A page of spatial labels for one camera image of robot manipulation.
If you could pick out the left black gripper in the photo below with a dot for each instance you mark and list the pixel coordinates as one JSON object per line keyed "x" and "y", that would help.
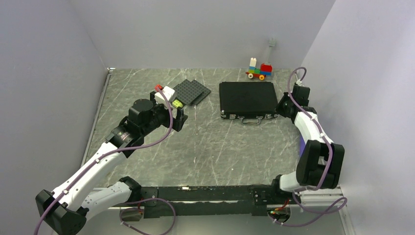
{"x": 177, "y": 122}

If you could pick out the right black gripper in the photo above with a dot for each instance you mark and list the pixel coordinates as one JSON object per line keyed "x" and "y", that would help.
{"x": 279, "y": 107}

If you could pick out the black poker case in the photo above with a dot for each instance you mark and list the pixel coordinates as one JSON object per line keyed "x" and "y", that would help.
{"x": 249, "y": 102}

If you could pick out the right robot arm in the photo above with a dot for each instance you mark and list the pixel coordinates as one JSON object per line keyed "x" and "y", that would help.
{"x": 321, "y": 160}

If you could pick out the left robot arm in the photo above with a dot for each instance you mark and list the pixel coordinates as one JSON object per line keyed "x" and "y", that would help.
{"x": 69, "y": 206}

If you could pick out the yellow-green dice block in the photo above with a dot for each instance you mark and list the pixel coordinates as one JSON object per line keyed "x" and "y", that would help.
{"x": 177, "y": 104}

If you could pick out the dark foam pad top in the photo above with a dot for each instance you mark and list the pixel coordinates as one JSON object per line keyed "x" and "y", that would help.
{"x": 186, "y": 92}

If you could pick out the colourful toy brick train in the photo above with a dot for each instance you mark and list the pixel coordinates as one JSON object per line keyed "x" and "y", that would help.
{"x": 261, "y": 73}

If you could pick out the purple cylinder object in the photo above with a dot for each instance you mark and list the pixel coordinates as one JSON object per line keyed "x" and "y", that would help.
{"x": 302, "y": 145}

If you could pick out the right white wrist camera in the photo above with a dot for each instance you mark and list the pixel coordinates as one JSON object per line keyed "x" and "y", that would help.
{"x": 299, "y": 83}

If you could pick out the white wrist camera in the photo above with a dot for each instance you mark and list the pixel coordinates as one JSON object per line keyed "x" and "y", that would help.
{"x": 164, "y": 92}
{"x": 299, "y": 83}

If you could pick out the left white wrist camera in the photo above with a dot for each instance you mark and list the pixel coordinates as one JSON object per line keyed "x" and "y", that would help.
{"x": 164, "y": 92}

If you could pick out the grey wall bracket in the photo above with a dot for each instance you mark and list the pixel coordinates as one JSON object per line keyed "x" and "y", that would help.
{"x": 271, "y": 44}

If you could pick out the black base frame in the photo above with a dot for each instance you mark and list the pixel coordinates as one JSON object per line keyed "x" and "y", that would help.
{"x": 256, "y": 200}

